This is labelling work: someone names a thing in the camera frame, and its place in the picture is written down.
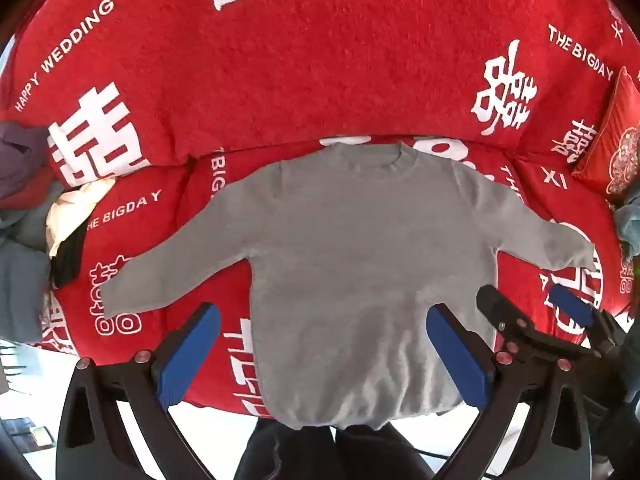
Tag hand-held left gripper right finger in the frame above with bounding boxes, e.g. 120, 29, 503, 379
425, 304, 593, 480

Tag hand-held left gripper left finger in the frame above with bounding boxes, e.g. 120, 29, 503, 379
56, 302, 222, 480

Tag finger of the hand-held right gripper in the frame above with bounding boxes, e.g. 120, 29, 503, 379
476, 284, 601, 361
547, 284, 623, 361

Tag grey knit sweater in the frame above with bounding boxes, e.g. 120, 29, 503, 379
100, 142, 598, 431

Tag blue-grey cloth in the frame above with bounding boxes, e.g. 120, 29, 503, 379
612, 202, 640, 261

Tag black cloth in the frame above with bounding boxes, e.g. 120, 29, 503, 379
50, 225, 88, 288

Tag person's black trousers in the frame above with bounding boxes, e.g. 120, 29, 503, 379
235, 417, 436, 480

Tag red embroidered cushion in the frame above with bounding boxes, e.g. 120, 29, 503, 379
570, 66, 640, 203

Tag grey-blue garment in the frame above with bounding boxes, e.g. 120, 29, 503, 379
0, 195, 56, 346

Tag cream cloth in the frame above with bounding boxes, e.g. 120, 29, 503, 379
46, 179, 117, 256

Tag dark red cloth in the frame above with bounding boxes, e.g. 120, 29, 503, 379
0, 167, 63, 211

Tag purple cloth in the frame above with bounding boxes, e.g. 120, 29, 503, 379
0, 122, 51, 201

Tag red printed sofa cover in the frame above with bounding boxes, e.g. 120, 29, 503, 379
0, 0, 640, 418

